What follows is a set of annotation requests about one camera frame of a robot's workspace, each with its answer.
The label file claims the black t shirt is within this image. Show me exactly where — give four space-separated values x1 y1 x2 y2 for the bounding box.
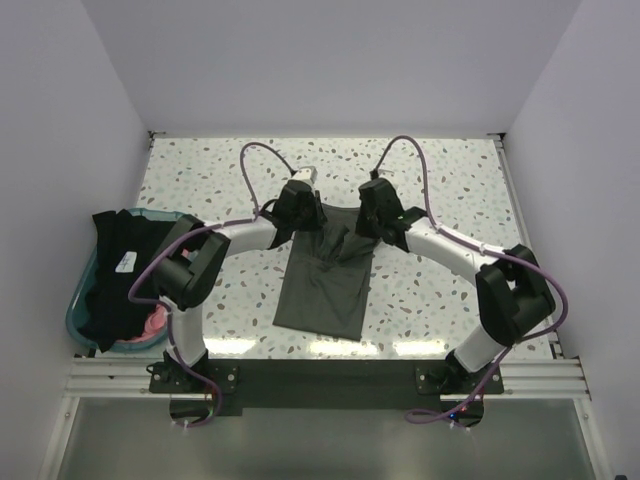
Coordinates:
74 209 184 353

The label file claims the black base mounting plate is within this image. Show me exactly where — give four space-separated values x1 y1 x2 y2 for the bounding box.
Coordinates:
146 357 505 426

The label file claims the pink t shirt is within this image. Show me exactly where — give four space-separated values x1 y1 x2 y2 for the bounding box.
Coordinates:
112 251 167 350

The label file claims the dark grey t shirt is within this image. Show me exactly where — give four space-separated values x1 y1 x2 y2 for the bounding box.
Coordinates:
273 205 378 341

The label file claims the aluminium rail frame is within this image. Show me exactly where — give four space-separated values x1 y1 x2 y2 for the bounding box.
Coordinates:
40 336 616 479

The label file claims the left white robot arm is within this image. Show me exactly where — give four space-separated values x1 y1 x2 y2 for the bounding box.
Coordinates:
150 177 326 392

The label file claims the teal plastic laundry basket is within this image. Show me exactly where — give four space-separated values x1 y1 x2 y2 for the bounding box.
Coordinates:
65 207 194 354

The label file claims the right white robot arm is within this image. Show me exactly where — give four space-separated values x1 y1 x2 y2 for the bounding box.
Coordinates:
356 177 556 393

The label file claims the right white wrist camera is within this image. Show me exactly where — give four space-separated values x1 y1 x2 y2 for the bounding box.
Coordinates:
371 168 395 182

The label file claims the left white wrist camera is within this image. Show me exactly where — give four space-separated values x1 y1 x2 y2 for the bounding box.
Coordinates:
291 166 318 190

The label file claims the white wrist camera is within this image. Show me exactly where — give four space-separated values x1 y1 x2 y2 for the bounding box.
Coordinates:
371 168 395 182
291 166 318 190

